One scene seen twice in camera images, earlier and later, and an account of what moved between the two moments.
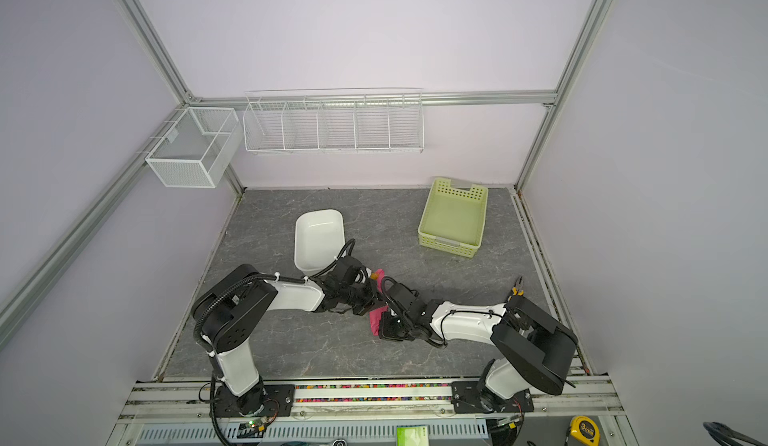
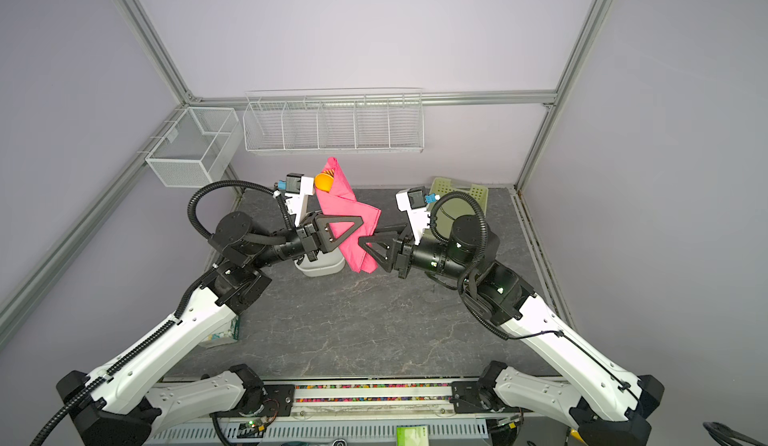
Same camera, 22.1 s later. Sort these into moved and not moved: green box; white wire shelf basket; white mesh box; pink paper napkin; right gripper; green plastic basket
Moved: pink paper napkin; right gripper
Not moved: white mesh box; white wire shelf basket; green box; green plastic basket
